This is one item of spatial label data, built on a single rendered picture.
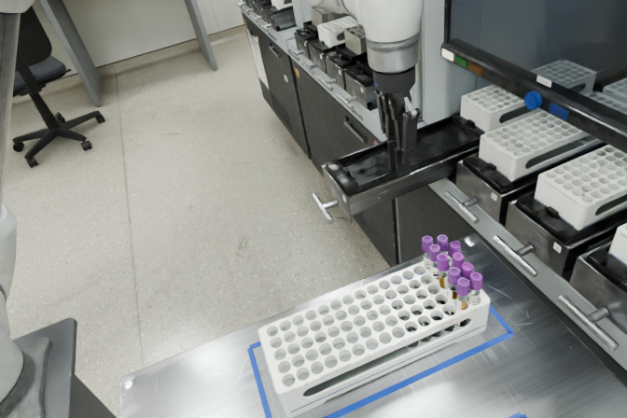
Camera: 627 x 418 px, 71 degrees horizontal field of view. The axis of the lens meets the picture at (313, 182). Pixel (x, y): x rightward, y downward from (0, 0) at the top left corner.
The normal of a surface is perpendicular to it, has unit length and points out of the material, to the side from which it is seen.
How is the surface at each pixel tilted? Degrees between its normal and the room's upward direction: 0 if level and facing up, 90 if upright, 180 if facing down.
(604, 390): 0
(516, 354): 0
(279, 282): 0
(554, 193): 90
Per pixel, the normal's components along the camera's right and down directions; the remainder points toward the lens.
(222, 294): -0.16, -0.77
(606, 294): -0.92, 0.35
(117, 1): 0.37, 0.53
